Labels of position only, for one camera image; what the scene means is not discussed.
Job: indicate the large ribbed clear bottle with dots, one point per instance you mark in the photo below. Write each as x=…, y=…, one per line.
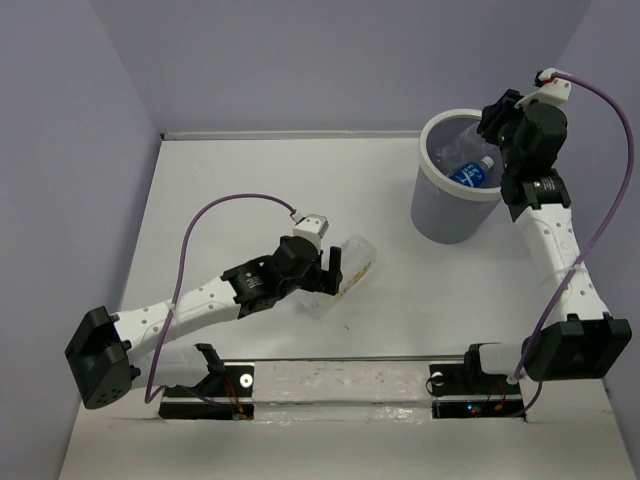
x=358, y=258

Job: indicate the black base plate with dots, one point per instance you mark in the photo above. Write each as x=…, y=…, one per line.
x=462, y=390
x=224, y=394

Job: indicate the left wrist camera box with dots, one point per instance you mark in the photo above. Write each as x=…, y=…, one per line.
x=312, y=228

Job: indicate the grey bin with white rim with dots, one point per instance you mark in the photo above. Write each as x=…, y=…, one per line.
x=443, y=210

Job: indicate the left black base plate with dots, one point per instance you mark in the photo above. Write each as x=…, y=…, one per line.
x=224, y=394

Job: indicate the blue label bottle white cap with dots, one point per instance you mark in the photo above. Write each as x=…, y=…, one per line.
x=474, y=174

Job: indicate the crushed clear bottle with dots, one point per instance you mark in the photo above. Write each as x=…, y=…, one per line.
x=466, y=147

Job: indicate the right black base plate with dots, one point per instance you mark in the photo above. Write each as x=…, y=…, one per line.
x=462, y=390

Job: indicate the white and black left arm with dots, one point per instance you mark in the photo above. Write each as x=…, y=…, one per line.
x=110, y=354

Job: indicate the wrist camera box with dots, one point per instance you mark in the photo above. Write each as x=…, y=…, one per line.
x=312, y=228
x=551, y=88

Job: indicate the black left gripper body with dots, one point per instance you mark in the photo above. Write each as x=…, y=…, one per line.
x=311, y=280

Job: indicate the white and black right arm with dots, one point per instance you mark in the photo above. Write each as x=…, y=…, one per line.
x=576, y=337

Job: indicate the white foam strip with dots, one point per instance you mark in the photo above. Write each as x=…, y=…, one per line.
x=339, y=390

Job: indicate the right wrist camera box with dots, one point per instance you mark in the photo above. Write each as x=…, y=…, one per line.
x=551, y=88

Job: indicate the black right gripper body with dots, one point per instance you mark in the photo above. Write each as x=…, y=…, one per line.
x=503, y=124

